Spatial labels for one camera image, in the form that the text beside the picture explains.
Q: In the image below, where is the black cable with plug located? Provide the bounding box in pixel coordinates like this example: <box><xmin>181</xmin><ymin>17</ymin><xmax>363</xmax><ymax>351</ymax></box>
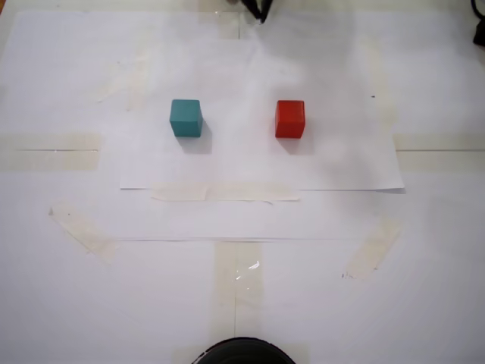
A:
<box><xmin>471</xmin><ymin>0</ymin><xmax>485</xmax><ymax>47</ymax></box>

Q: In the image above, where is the white paper sheet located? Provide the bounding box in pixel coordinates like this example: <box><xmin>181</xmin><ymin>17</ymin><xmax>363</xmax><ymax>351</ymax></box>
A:
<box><xmin>119</xmin><ymin>36</ymin><xmax>407</xmax><ymax>195</ymax></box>

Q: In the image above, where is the black round camera base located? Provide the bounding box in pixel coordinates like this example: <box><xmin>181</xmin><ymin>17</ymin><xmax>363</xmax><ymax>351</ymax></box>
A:
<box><xmin>192</xmin><ymin>336</ymin><xmax>297</xmax><ymax>364</ymax></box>

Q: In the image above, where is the teal blue cube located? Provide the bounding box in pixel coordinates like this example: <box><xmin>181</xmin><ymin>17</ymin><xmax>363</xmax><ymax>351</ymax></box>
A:
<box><xmin>168</xmin><ymin>99</ymin><xmax>204</xmax><ymax>138</ymax></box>

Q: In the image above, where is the glossy beige tape strip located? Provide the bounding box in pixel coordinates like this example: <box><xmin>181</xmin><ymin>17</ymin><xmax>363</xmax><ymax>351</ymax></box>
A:
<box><xmin>213</xmin><ymin>241</ymin><xmax>265</xmax><ymax>344</ymax></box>

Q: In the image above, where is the red cube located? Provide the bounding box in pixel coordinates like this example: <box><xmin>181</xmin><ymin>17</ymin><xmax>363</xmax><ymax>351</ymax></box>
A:
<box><xmin>274</xmin><ymin>99</ymin><xmax>306</xmax><ymax>140</ymax></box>

